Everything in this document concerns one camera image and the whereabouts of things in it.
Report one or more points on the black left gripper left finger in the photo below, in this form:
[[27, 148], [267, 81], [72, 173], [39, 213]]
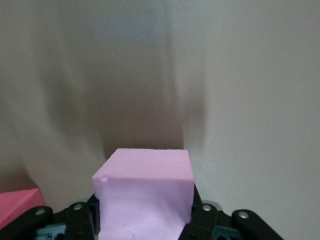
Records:
[[75, 220]]

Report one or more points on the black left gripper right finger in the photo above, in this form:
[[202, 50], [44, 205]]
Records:
[[212, 225]]

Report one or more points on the red foam cube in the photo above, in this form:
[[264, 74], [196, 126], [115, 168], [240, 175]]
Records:
[[15, 205]]

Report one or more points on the pink foam cube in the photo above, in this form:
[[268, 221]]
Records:
[[145, 190]]

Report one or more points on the brown table mat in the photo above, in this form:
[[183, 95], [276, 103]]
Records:
[[250, 87]]

